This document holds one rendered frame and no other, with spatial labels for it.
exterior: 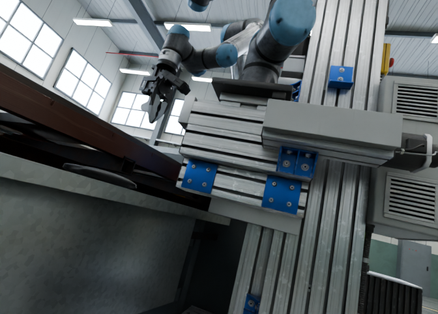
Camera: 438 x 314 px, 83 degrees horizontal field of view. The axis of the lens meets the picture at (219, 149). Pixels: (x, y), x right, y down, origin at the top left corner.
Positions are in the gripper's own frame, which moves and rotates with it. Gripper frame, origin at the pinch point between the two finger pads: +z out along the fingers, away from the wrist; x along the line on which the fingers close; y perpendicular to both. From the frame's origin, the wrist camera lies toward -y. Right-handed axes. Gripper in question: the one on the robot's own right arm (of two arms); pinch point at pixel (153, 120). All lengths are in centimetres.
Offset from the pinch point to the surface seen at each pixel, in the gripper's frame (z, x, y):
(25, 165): 23.7, 36.1, -15.3
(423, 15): -629, -613, -206
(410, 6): -629, -577, -168
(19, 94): 10.7, 32.6, 4.7
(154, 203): 24.5, 6.2, -15.4
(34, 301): 50, 15, 1
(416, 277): 43, -968, -299
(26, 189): 28.2, 25.9, 0.7
